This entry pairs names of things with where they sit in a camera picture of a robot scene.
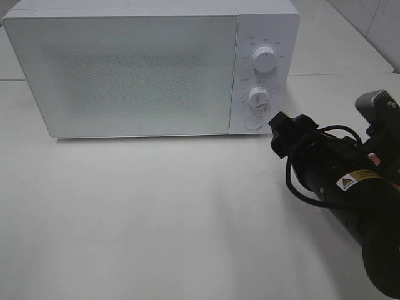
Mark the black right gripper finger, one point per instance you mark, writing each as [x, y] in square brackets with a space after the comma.
[280, 144]
[283, 126]

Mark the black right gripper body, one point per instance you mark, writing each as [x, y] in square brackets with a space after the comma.
[321, 149]

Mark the round white door button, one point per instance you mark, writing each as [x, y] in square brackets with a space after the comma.
[253, 123]

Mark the white microwave door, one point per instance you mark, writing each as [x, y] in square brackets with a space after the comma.
[128, 76]

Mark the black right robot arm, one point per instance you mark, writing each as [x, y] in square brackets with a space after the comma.
[367, 205]

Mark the lower white timer knob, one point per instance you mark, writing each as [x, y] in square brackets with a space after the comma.
[258, 97]

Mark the upper white power knob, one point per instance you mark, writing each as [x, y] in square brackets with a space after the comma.
[264, 59]

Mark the white microwave oven body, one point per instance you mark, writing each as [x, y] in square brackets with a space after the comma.
[259, 23]

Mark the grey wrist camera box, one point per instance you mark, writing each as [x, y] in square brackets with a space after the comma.
[381, 111]

